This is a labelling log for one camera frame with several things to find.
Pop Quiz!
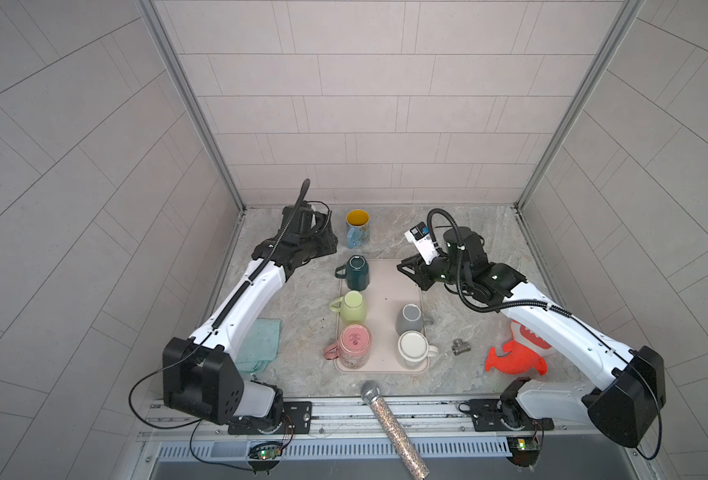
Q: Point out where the circuit board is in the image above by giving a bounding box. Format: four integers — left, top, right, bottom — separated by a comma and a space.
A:
247, 442, 283, 463
506, 437, 541, 468

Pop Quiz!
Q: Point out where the aluminium rail frame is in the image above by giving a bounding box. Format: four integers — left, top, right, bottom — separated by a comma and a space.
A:
137, 392, 640, 445

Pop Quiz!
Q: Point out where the dark green mug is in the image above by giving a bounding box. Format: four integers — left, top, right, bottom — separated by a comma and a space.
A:
334, 255, 370, 292

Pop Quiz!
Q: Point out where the iridescent blue butterfly mug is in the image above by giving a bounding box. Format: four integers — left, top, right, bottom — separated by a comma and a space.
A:
346, 209, 370, 249

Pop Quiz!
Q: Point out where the right circuit board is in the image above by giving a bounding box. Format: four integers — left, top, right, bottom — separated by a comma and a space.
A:
506, 437, 541, 468

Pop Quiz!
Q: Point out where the red shark plush toy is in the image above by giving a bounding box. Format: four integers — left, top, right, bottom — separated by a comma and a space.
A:
485, 320, 556, 375

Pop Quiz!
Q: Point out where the light green mug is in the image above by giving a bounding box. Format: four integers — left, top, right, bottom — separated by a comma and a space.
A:
329, 291, 367, 324

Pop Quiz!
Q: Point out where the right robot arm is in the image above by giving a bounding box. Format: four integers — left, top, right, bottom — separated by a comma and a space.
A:
397, 208, 666, 448

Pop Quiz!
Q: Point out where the grey mug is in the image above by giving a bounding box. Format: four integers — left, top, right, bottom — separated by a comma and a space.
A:
395, 303, 435, 335

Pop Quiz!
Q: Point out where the left circuit board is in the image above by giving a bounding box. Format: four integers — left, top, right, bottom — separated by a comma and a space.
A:
247, 442, 283, 463

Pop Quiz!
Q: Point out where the beige plastic tray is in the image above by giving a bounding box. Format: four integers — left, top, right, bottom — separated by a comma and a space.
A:
333, 259, 431, 375

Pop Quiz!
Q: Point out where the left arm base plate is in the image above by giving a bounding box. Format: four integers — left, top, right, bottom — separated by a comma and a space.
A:
227, 401, 313, 435

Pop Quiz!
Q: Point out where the pink glass mug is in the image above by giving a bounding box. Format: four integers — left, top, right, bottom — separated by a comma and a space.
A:
323, 324, 372, 369

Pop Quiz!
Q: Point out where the small metal clip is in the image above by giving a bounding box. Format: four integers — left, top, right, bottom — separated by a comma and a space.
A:
451, 338, 471, 356

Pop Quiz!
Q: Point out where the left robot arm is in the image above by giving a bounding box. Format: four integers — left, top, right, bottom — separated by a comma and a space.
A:
162, 179, 338, 431

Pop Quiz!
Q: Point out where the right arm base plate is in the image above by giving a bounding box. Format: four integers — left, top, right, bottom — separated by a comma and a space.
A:
458, 398, 555, 433

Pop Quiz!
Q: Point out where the teal folded cloth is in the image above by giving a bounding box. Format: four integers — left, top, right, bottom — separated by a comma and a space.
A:
235, 319, 281, 374

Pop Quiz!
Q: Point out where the glitter tube with silver cap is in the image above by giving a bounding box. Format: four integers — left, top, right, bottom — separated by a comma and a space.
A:
361, 380, 430, 480

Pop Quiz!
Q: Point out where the white mug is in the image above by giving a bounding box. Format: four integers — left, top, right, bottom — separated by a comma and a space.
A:
397, 331, 439, 370

